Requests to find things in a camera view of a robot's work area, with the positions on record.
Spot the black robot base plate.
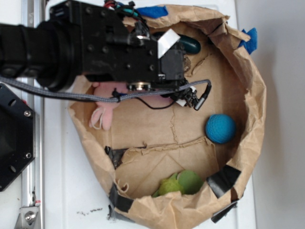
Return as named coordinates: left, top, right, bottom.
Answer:
left=0, top=83, right=34, bottom=192

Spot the blue tape piece right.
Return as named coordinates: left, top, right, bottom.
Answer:
left=238, top=27, right=259, bottom=55

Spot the pink plush bunny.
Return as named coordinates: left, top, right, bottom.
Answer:
left=89, top=82, right=173, bottom=131

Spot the green plush toy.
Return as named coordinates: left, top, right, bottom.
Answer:
left=152, top=170, right=204, bottom=198

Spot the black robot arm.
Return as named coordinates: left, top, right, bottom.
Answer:
left=0, top=0, right=185, bottom=91

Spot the metal corner bracket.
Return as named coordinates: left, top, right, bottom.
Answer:
left=14, top=206, right=41, bottom=229

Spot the blue dimpled ball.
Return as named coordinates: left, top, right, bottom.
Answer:
left=205, top=114, right=236, bottom=144

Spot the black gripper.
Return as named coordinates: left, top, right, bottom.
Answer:
left=49, top=0, right=185, bottom=91

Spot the blue tape piece top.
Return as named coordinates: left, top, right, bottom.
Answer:
left=137, top=6, right=168, bottom=19

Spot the aluminium extrusion rail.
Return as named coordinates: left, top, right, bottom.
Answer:
left=21, top=0, right=46, bottom=229

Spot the dark green oblong object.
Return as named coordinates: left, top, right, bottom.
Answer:
left=153, top=30, right=201, bottom=58

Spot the brown paper bag bin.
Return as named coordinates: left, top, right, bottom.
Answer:
left=69, top=5, right=266, bottom=229

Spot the blue tape piece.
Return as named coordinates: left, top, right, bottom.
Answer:
left=238, top=27, right=259, bottom=55
left=137, top=6, right=168, bottom=19

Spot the brown rough rock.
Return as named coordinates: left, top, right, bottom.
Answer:
left=183, top=56, right=191, bottom=77

